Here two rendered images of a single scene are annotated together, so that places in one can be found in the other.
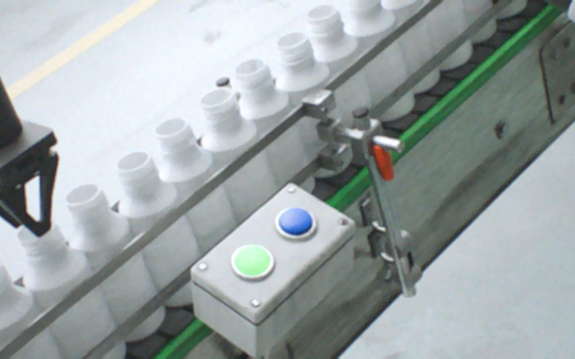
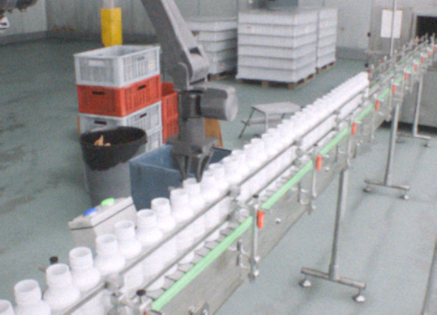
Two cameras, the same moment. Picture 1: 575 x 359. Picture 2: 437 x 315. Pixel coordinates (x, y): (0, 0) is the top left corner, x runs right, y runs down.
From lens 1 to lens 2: 1.95 m
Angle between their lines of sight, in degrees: 125
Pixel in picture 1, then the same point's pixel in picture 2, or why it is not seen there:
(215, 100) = (127, 233)
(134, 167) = (164, 211)
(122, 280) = not seen: hidden behind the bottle
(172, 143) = (145, 214)
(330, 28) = (55, 270)
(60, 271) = not seen: hidden behind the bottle
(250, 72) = (109, 249)
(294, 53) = (80, 251)
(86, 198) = (181, 201)
